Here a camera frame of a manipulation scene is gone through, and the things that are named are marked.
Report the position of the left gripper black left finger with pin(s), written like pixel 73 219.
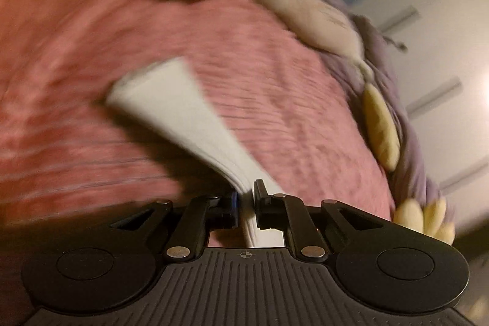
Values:
pixel 203 215

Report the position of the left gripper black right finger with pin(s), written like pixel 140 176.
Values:
pixel 289 215

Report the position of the white ribbed knit sweater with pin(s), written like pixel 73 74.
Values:
pixel 166 98

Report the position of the yellow oval cushion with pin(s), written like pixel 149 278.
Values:
pixel 381 129

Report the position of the purple duvet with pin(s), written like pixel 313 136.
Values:
pixel 409 180

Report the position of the pink ribbed bed blanket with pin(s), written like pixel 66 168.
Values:
pixel 86 83

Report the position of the yellow flower shaped pillow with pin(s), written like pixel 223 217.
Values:
pixel 429 221

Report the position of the cream long plush pillow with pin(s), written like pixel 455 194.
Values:
pixel 319 25

